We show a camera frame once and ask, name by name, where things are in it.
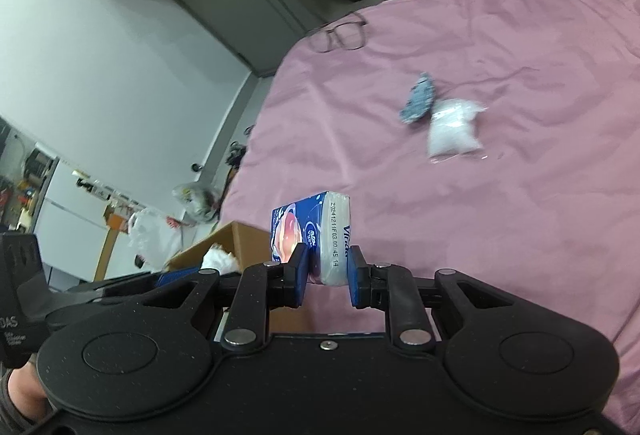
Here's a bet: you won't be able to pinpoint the blue tissue packet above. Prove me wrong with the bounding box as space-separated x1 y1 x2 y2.
270 192 350 287

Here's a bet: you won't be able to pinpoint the small blue-grey knitted toy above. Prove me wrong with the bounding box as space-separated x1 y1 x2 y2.
399 72 435 124

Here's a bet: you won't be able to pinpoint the clear bag of white stuffing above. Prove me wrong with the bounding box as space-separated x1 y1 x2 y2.
427 98 486 158

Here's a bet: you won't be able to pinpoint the person left hand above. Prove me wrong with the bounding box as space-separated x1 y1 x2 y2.
6 363 50 422

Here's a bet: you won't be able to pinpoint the pink bed sheet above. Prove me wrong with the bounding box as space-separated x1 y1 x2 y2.
221 0 639 434

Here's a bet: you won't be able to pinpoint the dark-framed eyeglasses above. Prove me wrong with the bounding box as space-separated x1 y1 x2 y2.
308 12 368 54

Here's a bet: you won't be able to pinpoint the white plastic bag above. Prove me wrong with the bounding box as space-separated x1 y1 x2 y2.
128 209 186 270

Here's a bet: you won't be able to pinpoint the white tissue pack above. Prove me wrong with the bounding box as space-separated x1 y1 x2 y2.
201 244 241 276

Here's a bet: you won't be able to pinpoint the grey plastic bag on floor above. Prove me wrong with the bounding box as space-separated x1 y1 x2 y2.
171 183 219 223

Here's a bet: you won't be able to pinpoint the brown cardboard box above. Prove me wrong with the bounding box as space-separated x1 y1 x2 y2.
165 221 312 333

